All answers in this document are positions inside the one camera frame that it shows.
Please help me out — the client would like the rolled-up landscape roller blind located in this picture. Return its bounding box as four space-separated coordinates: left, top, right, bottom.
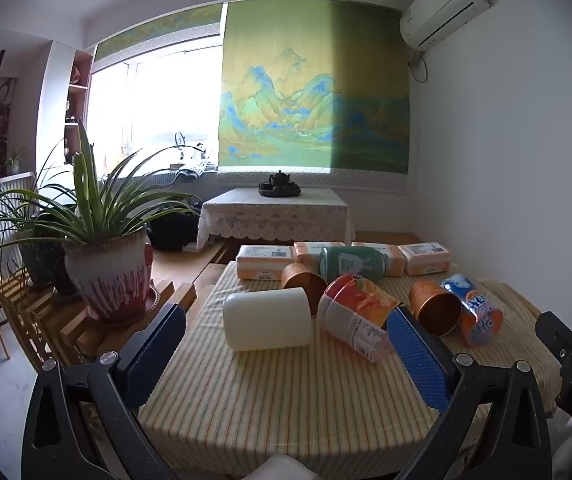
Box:
93 2 224 61

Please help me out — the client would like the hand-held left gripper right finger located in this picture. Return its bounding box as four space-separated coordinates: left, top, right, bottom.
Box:
387 306 552 480

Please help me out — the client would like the small copper cup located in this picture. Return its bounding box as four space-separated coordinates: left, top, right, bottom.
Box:
281 262 327 311

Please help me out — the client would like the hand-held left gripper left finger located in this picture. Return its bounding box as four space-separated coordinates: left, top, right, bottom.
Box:
21 301 187 480

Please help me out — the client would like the white cup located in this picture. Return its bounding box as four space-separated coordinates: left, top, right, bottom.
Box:
223 286 314 352

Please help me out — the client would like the black bag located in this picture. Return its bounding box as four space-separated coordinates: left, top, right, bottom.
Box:
146 202 201 252

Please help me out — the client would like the wooden plant stand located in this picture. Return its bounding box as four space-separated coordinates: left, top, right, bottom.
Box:
0 260 197 366

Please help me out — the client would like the low table with lace cloth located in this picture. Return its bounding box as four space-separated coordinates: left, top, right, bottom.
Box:
197 187 355 251

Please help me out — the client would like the green cup with rabbit print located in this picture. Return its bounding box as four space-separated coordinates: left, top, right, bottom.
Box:
319 246 391 283

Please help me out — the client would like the plant in pink white pot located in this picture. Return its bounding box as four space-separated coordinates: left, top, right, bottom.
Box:
0 117 204 323

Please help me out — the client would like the orange tissue pack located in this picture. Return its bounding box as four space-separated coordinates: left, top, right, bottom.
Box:
351 242 405 277
236 245 297 280
293 241 347 271
398 242 452 276

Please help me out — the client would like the grey cloth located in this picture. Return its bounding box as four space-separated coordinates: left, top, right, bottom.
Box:
173 162 217 183

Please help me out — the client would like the wall shelf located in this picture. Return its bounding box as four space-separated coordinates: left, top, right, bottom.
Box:
63 50 94 171

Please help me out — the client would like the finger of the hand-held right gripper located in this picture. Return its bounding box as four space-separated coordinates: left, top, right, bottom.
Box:
536 311 572 361

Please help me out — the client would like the red orange printed cup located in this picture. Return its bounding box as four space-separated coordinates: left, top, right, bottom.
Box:
318 273 401 364

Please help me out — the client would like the white bag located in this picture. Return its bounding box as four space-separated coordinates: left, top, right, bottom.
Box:
548 410 572 480

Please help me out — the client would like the large copper cup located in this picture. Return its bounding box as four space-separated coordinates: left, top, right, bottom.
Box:
409 280 462 336

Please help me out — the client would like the plant in dark pot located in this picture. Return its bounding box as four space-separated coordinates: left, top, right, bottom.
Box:
0 140 82 291

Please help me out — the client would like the landscape painting roller blind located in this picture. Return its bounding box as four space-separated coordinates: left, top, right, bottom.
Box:
216 0 411 177

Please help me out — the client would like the white air conditioner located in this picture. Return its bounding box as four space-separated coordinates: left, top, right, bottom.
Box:
399 0 491 51

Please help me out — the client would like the air conditioner cable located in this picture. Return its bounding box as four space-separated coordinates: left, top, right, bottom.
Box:
408 49 429 84

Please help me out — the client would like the yellow striped tablecloth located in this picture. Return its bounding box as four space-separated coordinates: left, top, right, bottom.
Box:
138 260 572 466

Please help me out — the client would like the blue orange printed cup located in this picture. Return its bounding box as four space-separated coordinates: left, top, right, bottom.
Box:
440 273 504 348

